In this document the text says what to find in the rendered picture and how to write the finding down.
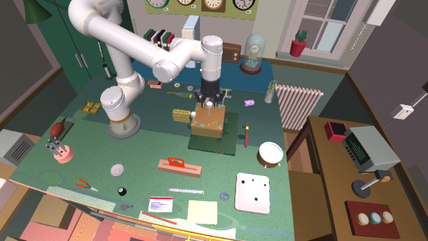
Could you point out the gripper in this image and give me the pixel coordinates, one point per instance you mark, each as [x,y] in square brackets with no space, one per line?
[210,87]

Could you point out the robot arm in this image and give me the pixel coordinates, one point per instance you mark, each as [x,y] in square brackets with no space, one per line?
[127,37]

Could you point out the brown clock movement body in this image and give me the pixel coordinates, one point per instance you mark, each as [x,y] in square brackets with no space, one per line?
[209,124]

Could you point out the brass bell block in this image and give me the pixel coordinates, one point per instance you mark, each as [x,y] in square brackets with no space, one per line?
[180,116]

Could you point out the purple small block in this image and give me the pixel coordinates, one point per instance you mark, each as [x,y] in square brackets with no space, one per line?
[249,102]

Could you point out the pink small block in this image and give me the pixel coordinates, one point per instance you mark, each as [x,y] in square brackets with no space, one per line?
[155,84]

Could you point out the glass dome clock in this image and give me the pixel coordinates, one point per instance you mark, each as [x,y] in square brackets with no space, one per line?
[253,53]

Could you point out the orange service tag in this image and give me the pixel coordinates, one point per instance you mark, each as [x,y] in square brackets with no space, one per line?
[176,162]

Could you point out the salmon slot block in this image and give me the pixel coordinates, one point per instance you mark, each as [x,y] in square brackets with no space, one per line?
[180,171]

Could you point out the brown round white-faced clock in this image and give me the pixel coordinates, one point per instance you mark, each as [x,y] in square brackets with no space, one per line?
[270,154]

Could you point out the pink stand with screwdrivers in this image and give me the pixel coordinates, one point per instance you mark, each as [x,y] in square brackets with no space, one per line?
[63,154]

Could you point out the white round knob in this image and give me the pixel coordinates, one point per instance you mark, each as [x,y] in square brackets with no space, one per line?
[209,104]
[193,114]

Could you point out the small grey gear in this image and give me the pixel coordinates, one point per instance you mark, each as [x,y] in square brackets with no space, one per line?
[190,88]

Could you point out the green yellow-tipped screwdriver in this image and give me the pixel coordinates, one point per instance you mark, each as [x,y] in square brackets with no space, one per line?
[180,95]

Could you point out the blue bench mat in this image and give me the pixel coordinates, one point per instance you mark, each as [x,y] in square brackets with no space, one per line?
[247,82]

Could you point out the red pencil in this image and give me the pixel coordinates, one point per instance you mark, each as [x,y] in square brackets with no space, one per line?
[246,135]

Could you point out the brown radio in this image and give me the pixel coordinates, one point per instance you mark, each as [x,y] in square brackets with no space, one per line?
[232,52]

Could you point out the glass jar with rods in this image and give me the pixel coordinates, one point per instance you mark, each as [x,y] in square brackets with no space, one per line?
[270,93]

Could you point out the pale blue white box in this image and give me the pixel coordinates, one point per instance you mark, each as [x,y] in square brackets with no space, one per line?
[191,28]

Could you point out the row of books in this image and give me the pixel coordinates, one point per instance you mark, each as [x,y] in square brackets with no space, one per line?
[160,38]

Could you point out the pale pink radiator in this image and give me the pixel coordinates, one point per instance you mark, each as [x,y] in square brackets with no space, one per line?
[297,107]

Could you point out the green poster with clocks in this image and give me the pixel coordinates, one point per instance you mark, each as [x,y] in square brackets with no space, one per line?
[200,11]

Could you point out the red pot with plant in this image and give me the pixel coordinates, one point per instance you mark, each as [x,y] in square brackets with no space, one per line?
[297,47]

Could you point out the white square plate with holes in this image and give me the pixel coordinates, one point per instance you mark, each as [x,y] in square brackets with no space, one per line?
[252,194]

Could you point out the clear oiler syringe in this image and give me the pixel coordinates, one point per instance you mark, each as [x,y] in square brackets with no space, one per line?
[106,67]

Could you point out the pale yellow paper sheet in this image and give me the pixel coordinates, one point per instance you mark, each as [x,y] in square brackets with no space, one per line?
[202,212]

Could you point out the white card with red band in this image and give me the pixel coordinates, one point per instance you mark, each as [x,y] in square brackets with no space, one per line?
[160,204]

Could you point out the brass parts tray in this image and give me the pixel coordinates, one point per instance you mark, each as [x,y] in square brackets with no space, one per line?
[91,107]

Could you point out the black eye loupe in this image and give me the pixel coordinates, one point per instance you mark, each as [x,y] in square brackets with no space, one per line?
[122,191]

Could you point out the red open box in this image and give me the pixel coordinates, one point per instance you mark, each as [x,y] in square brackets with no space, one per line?
[335,131]

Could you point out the red pen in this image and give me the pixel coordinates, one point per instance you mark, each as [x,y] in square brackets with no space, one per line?
[158,217]

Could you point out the window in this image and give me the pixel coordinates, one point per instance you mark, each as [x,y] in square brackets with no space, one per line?
[321,26]

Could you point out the green cupboard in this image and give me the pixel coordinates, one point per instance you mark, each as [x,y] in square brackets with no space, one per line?
[73,40]

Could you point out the brown side table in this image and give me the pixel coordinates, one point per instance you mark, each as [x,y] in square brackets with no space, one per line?
[334,187]

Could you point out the red rubber blower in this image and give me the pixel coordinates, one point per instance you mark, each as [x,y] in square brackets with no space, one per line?
[57,129]

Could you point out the grey test instrument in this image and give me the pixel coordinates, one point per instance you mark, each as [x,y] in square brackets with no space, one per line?
[371,150]

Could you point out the gold-rimmed white watch dial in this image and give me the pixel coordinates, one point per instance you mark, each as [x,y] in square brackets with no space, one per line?
[362,219]
[387,217]

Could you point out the brown cardboard box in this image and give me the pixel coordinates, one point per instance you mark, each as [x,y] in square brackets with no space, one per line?
[53,212]

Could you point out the green lamp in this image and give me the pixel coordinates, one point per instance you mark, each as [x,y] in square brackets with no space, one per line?
[35,11]

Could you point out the grey vented machine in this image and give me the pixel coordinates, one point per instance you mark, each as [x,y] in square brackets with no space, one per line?
[15,147]

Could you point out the teal watch dial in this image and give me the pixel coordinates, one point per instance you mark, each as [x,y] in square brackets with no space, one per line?
[375,218]

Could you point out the dark red tray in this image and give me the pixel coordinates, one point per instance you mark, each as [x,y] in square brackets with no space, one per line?
[371,227]

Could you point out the dark green base plate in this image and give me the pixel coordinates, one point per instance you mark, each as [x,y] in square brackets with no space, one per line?
[230,140]

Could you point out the white wall box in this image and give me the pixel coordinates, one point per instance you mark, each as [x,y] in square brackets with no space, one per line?
[402,111]

